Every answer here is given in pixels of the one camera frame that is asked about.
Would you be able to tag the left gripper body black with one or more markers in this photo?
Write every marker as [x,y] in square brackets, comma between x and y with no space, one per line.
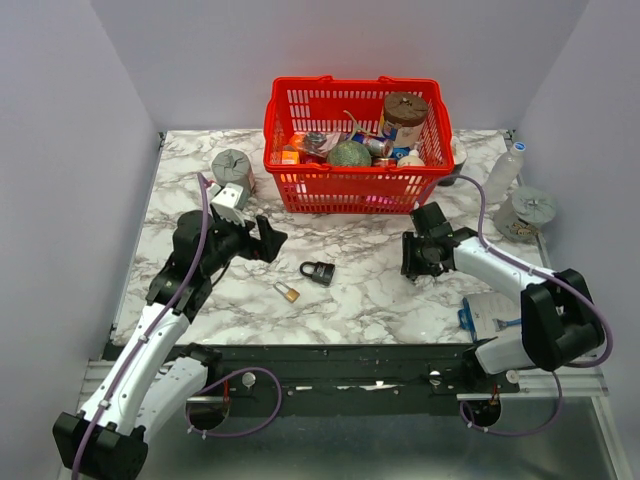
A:
[233,240]

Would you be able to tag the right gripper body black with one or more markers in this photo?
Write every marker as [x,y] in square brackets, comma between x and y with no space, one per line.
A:
[415,255]

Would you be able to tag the black padlock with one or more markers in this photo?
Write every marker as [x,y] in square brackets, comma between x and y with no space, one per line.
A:
[318,272]

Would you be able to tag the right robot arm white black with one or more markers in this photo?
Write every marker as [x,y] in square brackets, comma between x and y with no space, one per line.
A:
[558,319]

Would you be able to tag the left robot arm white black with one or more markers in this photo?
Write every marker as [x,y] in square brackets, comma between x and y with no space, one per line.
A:
[109,437]

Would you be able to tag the brass padlock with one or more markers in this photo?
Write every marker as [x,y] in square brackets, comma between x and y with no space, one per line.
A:
[287,292]

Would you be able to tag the grey taped can left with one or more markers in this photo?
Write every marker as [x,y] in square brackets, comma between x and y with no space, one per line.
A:
[233,166]

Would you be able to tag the grey taped can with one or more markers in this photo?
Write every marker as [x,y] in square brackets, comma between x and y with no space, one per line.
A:
[233,166]
[523,214]

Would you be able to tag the blue white booklet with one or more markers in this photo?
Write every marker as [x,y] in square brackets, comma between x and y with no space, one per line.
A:
[488,315]

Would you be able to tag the orange small box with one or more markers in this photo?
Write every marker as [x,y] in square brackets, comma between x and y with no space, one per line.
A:
[290,157]

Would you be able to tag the white pump bottle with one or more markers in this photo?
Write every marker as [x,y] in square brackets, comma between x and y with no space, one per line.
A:
[411,159]

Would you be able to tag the grey taped can right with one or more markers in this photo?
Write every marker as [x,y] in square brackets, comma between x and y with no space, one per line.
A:
[523,214]

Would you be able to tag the red soda can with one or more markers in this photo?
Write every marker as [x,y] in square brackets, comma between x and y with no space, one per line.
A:
[384,162]

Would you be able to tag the crumpled snack packet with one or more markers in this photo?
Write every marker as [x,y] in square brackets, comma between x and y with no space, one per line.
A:
[316,143]

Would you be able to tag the clear plastic water bottle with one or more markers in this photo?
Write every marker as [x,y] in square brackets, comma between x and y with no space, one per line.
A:
[504,172]

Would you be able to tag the green melon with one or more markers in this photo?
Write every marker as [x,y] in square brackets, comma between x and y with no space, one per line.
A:
[349,153]

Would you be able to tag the red blue drink can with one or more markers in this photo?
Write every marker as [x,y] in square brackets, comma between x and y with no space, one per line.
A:
[377,146]

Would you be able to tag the red plastic basket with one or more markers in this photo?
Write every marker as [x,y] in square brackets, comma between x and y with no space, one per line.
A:
[322,104]

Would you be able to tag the brown lid cylindrical canister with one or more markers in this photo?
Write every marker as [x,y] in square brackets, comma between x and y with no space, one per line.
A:
[403,117]

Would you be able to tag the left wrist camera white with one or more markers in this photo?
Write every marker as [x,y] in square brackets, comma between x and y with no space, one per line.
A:
[228,202]

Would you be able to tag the black mounting rail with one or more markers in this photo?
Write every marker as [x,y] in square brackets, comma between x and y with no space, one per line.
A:
[353,380]

